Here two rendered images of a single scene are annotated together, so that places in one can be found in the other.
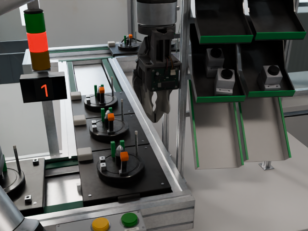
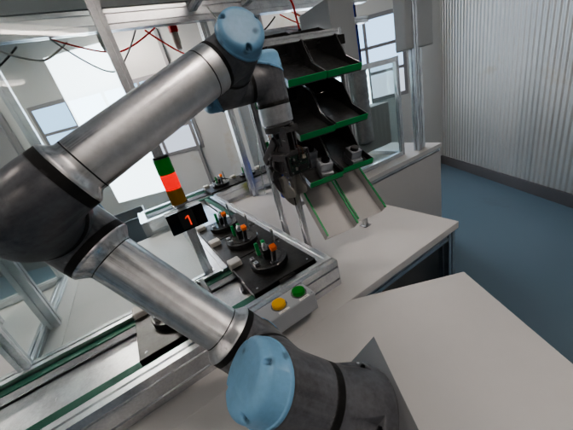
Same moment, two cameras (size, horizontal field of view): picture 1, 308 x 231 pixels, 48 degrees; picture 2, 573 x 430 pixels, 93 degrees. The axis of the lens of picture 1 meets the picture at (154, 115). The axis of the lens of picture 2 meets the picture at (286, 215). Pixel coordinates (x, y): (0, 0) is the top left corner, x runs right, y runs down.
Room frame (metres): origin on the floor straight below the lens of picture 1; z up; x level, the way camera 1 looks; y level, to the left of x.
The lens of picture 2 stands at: (0.01, 0.17, 1.49)
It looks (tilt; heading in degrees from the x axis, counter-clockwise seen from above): 23 degrees down; 348
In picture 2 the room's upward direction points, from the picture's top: 15 degrees counter-clockwise
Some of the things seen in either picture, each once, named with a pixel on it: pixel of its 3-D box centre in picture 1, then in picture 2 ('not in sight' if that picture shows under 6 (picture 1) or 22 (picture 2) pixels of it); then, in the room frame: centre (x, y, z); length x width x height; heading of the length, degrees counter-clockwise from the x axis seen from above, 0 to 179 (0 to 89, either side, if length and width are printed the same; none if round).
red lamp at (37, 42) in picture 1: (37, 41); (170, 181); (0.93, 0.31, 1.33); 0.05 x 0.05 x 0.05
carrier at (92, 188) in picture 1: (120, 156); (265, 252); (0.86, 0.10, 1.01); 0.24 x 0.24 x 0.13; 15
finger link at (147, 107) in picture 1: (149, 107); (290, 192); (0.66, 0.01, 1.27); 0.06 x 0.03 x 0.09; 14
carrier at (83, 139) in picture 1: (108, 120); (240, 233); (1.10, 0.16, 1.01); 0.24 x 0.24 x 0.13; 15
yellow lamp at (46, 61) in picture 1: (40, 58); (176, 195); (0.93, 0.31, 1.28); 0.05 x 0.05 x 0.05
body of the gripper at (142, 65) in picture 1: (157, 57); (286, 149); (0.66, -0.01, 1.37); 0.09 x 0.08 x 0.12; 14
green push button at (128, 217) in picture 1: (129, 220); (298, 292); (0.66, 0.06, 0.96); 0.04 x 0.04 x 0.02
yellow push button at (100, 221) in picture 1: (100, 225); (279, 305); (0.64, 0.13, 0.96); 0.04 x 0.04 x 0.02
